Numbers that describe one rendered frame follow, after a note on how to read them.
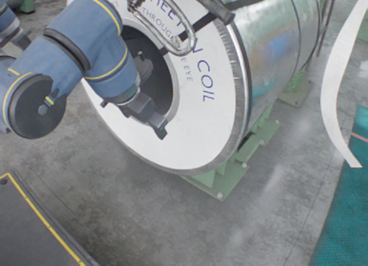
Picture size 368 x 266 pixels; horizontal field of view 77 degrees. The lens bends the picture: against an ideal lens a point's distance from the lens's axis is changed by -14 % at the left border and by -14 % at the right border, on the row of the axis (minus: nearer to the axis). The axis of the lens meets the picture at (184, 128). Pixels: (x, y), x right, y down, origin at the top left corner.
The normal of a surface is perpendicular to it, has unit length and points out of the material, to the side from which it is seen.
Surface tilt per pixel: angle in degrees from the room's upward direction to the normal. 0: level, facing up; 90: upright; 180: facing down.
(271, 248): 0
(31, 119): 90
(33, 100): 90
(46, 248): 0
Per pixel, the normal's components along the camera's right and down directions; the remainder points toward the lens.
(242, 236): 0.03, -0.76
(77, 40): 0.61, 0.07
